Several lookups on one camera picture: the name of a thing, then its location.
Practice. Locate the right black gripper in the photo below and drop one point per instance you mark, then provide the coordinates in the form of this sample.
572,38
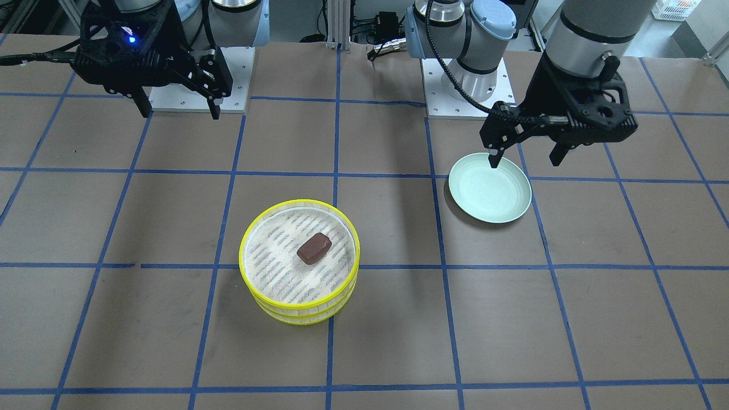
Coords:
183,46

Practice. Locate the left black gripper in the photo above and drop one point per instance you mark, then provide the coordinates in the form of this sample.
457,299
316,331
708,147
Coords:
545,85

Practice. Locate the yellow steamer layer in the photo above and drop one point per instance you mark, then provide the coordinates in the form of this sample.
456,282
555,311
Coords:
300,260
311,315

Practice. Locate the dark red bun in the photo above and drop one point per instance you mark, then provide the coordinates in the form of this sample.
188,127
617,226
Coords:
314,249

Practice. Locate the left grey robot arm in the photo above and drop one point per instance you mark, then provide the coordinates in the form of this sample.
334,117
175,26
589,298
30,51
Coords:
469,38

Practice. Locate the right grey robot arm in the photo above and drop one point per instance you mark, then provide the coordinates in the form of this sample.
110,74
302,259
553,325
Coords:
209,24

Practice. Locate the light green plate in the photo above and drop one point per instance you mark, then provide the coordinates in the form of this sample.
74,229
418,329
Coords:
494,195

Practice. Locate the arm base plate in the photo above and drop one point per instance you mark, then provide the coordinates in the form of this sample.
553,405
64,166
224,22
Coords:
177,98
444,104

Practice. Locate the aluminium frame post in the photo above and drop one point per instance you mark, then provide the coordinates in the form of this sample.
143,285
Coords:
338,25

